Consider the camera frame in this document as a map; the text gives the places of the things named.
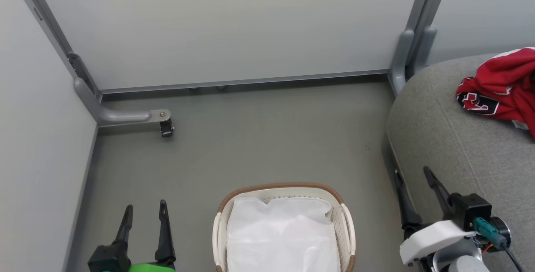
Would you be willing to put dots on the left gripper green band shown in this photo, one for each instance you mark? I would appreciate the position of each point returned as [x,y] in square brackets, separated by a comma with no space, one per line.
[108,259]

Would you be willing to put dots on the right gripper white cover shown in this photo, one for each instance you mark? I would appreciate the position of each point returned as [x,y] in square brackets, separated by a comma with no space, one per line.
[430,236]

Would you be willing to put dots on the red Bulls jersey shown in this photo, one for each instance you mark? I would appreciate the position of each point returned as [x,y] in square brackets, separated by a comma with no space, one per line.
[510,75]

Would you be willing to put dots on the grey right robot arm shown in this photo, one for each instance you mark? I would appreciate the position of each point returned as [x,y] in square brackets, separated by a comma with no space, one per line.
[459,263]

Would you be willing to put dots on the cream laundry basket brown rim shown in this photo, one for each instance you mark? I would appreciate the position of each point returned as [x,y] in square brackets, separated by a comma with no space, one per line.
[347,222]

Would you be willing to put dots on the grey fabric sofa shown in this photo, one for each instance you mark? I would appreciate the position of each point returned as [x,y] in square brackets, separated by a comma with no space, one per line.
[459,151]

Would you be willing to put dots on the black caster wheel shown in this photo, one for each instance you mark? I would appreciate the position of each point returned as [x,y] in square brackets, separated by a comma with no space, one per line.
[166,129]

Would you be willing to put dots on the white cloth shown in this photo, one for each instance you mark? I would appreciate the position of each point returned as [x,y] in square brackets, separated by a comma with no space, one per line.
[280,234]

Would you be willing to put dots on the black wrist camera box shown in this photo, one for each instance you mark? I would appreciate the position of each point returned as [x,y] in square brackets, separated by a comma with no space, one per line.
[472,211]

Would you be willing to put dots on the grey partition post with foot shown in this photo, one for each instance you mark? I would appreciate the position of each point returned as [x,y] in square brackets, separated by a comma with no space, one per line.
[125,116]

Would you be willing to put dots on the grey partition post pair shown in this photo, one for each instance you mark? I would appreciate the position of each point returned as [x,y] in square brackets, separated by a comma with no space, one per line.
[403,54]

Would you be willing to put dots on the grey partition bottom rail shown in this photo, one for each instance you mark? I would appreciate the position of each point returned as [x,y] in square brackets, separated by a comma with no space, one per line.
[250,82]

